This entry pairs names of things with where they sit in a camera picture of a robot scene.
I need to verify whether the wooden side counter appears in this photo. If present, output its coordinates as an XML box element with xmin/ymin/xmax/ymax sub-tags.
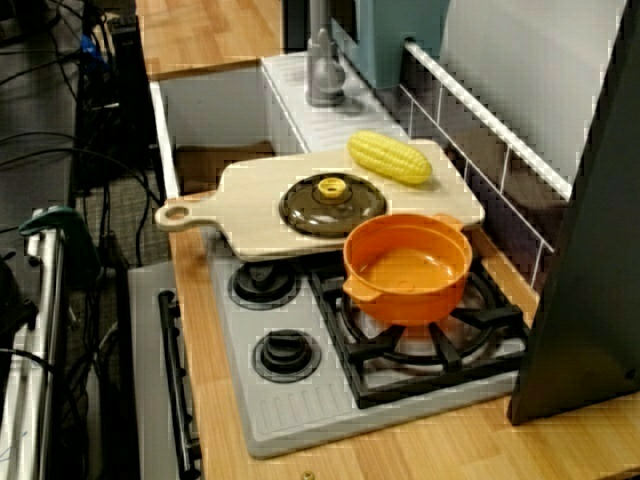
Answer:
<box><xmin>134</xmin><ymin>0</ymin><xmax>284</xmax><ymax>81</ymax></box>

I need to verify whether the wooden kitchen countertop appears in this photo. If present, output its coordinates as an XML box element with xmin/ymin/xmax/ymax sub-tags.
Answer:
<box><xmin>167</xmin><ymin>219</ymin><xmax>640</xmax><ymax>480</ymax></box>

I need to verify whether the dark tile backsplash white rail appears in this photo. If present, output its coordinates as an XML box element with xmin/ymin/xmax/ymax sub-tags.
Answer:
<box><xmin>399</xmin><ymin>39</ymin><xmax>574</xmax><ymax>301</ymax></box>

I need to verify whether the white sink basin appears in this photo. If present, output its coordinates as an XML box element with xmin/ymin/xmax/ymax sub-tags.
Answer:
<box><xmin>149</xmin><ymin>52</ymin><xmax>411</xmax><ymax>201</ymax></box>

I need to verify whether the white oven cabinet front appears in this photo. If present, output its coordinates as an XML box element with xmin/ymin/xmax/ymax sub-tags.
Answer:
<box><xmin>127</xmin><ymin>264</ymin><xmax>201</xmax><ymax>480</ymax></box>

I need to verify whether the black oven door handle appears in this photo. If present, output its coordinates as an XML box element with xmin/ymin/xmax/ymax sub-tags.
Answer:
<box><xmin>157</xmin><ymin>290</ymin><xmax>201</xmax><ymax>474</ymax></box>

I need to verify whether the black computer tower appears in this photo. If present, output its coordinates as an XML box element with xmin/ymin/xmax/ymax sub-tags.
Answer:
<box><xmin>107</xmin><ymin>14</ymin><xmax>161</xmax><ymax>191</ymax></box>

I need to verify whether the orange toy pot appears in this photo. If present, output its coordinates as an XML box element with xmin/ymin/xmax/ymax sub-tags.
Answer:
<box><xmin>341</xmin><ymin>213</ymin><xmax>475</xmax><ymax>327</ymax></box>

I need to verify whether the light wooden cutting board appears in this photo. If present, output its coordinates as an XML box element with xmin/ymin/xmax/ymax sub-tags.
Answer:
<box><xmin>153</xmin><ymin>139</ymin><xmax>487</xmax><ymax>264</ymax></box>

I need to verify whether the yellow toy corn cob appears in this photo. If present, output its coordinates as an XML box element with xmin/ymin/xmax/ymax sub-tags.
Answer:
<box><xmin>347</xmin><ymin>130</ymin><xmax>433</xmax><ymax>187</ymax></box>

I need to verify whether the green clamp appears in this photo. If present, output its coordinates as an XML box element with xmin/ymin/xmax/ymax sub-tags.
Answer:
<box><xmin>18</xmin><ymin>207</ymin><xmax>101</xmax><ymax>281</ymax></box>

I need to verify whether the teal blue box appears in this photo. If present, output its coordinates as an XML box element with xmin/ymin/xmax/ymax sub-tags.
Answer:
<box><xmin>344</xmin><ymin>0</ymin><xmax>451</xmax><ymax>91</ymax></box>

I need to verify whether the dark glass lid yellow knob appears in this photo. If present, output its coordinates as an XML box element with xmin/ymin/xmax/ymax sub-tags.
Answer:
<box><xmin>278</xmin><ymin>173</ymin><xmax>390</xmax><ymax>238</ymax></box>

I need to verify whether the grey toy faucet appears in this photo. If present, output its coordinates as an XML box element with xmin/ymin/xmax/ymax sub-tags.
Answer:
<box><xmin>304</xmin><ymin>0</ymin><xmax>348</xmax><ymax>107</ymax></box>

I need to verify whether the aluminium frame rail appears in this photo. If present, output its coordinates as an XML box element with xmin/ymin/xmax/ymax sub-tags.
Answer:
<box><xmin>0</xmin><ymin>234</ymin><xmax>66</xmax><ymax>480</ymax></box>

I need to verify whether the black burner grate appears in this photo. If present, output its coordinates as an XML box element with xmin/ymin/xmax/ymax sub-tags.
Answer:
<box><xmin>308</xmin><ymin>259</ymin><xmax>531</xmax><ymax>410</ymax></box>

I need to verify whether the black stove knob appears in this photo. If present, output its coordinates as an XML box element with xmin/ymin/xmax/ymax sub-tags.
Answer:
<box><xmin>227</xmin><ymin>260</ymin><xmax>301</xmax><ymax>312</ymax></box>
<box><xmin>251</xmin><ymin>328</ymin><xmax>323</xmax><ymax>385</ymax></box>

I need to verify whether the grey stove top plate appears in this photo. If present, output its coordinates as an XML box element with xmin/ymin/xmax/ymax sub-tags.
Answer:
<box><xmin>207</xmin><ymin>249</ymin><xmax>531</xmax><ymax>460</ymax></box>

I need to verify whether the black slanted panel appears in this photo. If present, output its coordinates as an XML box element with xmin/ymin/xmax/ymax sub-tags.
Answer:
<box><xmin>507</xmin><ymin>0</ymin><xmax>640</xmax><ymax>426</ymax></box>

